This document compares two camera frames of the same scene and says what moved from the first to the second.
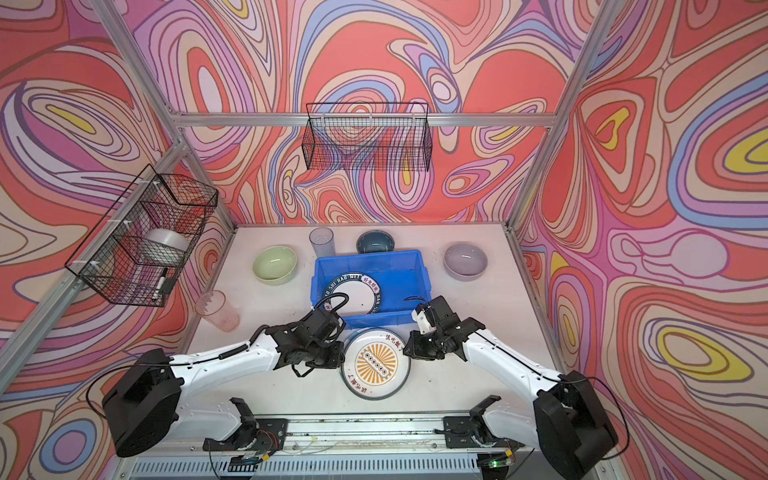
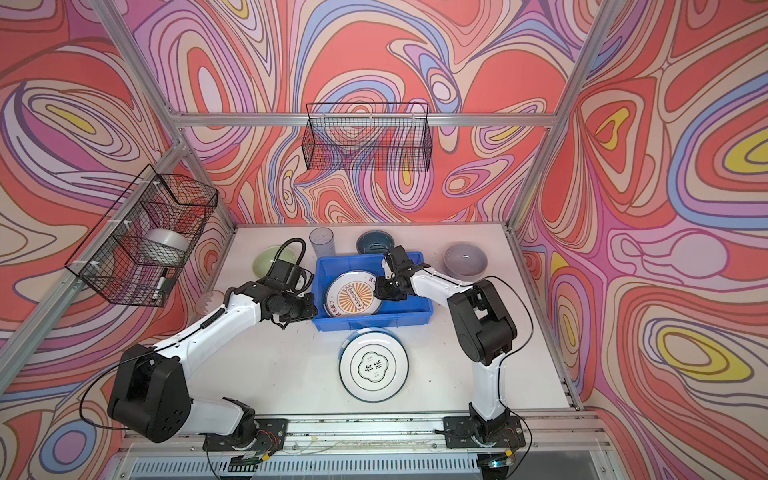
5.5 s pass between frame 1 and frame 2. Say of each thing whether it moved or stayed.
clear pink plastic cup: stayed
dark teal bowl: stayed
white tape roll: stayed
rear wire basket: stayed
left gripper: moved
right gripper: moved
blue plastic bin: stayed
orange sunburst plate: moved
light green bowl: stayed
